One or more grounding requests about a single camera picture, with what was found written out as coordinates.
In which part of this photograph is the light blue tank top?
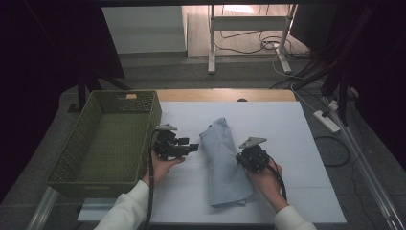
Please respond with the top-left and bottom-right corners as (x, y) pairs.
(198, 117), (257, 208)

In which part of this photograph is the right hand-held gripper cable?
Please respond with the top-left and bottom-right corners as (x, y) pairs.
(267, 155), (288, 202)

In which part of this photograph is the person's right hand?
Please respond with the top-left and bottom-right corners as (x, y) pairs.
(247, 158), (289, 214)

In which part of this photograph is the white cabinet panel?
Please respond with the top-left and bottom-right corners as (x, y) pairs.
(101, 6), (187, 55)

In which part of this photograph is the white power strip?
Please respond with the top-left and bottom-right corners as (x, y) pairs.
(312, 109), (342, 134)

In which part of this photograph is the black looped floor cable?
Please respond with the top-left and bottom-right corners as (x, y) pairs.
(313, 135), (351, 168)

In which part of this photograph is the hand-held gripper cable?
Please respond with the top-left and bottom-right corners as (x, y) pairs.
(145, 128), (161, 230)
(267, 155), (288, 202)

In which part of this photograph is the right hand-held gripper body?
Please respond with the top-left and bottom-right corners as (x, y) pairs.
(235, 136), (271, 174)

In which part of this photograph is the green woven basket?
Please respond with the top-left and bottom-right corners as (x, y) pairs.
(45, 89), (163, 199)

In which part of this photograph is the person's left hand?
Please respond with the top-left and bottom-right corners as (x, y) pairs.
(142, 150), (187, 186)

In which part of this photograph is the left hand-held gripper cable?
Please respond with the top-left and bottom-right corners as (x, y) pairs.
(145, 128), (161, 230)

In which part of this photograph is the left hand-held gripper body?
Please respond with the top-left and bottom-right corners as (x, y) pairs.
(152, 124), (192, 161)

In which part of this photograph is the white floor cable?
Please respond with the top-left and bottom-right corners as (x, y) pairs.
(272, 54), (320, 113)

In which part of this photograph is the white foam board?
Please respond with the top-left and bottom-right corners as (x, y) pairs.
(77, 101), (348, 224)

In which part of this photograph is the black stand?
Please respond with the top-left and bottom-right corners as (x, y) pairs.
(66, 71), (130, 113)
(291, 3), (379, 127)

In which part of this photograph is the tangle of floor cables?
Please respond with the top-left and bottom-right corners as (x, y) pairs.
(214, 30), (312, 60)

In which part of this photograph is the white metal desk frame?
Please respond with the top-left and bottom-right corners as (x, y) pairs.
(207, 3), (298, 76)

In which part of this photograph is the aluminium rail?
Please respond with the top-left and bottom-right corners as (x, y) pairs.
(322, 95), (406, 230)
(27, 186), (60, 230)

